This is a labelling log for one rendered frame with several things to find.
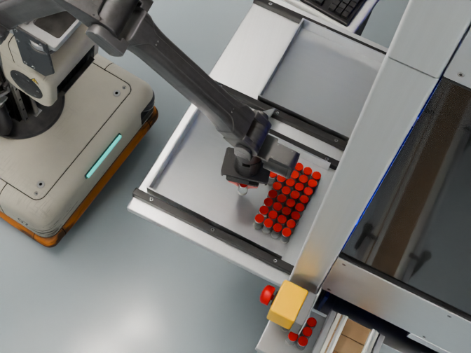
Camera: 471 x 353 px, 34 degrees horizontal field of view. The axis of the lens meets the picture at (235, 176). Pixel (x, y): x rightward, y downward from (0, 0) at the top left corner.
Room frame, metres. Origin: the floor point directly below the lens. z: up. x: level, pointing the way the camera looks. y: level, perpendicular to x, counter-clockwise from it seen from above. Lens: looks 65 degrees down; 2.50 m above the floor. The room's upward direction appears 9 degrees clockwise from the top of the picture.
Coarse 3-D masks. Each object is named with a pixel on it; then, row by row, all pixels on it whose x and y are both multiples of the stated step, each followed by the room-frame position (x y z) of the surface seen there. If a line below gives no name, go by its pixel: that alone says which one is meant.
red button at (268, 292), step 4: (264, 288) 0.47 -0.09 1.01; (268, 288) 0.47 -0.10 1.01; (272, 288) 0.47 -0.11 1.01; (264, 292) 0.46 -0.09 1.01; (268, 292) 0.46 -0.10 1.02; (272, 292) 0.46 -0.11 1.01; (260, 296) 0.45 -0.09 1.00; (264, 296) 0.45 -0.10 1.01; (268, 296) 0.45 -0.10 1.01; (272, 296) 0.46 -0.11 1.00; (260, 300) 0.45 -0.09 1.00; (264, 300) 0.44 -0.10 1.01; (268, 300) 0.44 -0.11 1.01; (264, 304) 0.44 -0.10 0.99
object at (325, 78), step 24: (312, 24) 1.21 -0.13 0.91; (288, 48) 1.13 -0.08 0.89; (312, 48) 1.15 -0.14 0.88; (336, 48) 1.17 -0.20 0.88; (360, 48) 1.16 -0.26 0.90; (288, 72) 1.07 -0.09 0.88; (312, 72) 1.08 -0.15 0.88; (336, 72) 1.09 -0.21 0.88; (360, 72) 1.11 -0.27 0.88; (264, 96) 0.99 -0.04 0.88; (288, 96) 1.00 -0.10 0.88; (312, 96) 1.01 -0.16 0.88; (336, 96) 1.02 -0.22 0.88; (360, 96) 1.04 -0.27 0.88; (312, 120) 0.93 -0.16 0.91; (336, 120) 0.96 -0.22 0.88
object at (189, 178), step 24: (192, 120) 0.88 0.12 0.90; (192, 144) 0.83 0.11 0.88; (216, 144) 0.84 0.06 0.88; (288, 144) 0.85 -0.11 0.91; (168, 168) 0.76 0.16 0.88; (192, 168) 0.77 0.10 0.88; (216, 168) 0.78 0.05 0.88; (312, 168) 0.82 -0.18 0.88; (168, 192) 0.70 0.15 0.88; (192, 192) 0.71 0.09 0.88; (216, 192) 0.72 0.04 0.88; (264, 192) 0.74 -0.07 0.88; (216, 216) 0.66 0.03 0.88; (240, 216) 0.67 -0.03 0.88; (264, 240) 0.62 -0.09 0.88
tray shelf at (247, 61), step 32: (256, 32) 1.18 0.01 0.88; (288, 32) 1.19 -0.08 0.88; (352, 32) 1.22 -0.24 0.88; (224, 64) 1.07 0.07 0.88; (256, 64) 1.08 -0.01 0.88; (256, 96) 0.99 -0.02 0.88; (288, 128) 0.91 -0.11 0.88; (160, 160) 0.77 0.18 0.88; (320, 192) 0.76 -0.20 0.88; (160, 224) 0.62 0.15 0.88; (224, 256) 0.57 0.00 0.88; (288, 256) 0.59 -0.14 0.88
